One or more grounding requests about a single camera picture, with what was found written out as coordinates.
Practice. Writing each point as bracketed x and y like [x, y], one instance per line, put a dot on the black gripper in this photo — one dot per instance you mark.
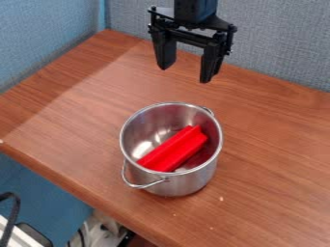
[195, 14]

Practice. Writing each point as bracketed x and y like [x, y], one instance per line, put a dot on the red rectangular block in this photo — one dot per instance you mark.
[176, 150]

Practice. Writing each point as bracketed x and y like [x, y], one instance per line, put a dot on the white striped bag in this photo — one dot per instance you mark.
[25, 235]

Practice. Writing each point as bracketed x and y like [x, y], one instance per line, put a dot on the metal pot with handles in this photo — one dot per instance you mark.
[149, 127]

